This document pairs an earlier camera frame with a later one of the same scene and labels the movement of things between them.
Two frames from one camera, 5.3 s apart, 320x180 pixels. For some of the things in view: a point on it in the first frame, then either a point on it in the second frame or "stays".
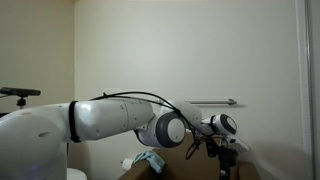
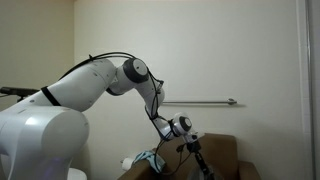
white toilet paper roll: (126, 164) stays
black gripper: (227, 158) → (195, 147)
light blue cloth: (149, 155) stays
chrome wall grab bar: (229, 102) stays
